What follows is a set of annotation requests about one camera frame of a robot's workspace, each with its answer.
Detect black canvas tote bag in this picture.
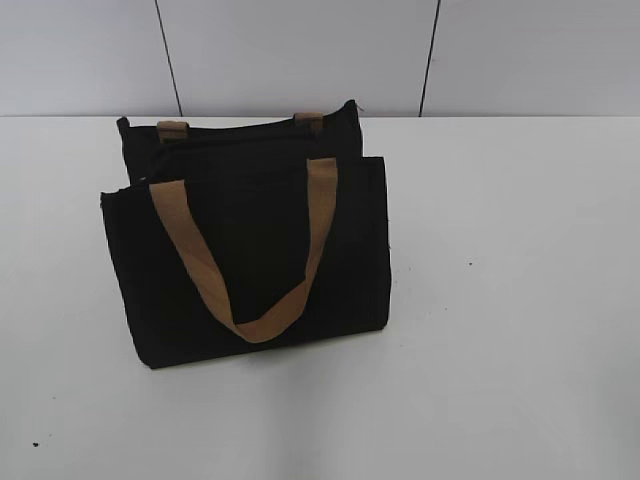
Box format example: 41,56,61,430
100,101,391,369

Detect tan rear bag handle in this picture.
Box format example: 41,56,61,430
156,113,324,145

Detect tan bag handle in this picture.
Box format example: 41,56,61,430
149,158,338,344
156,113,324,145

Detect tan front bag handle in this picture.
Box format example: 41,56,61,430
149,158,338,344

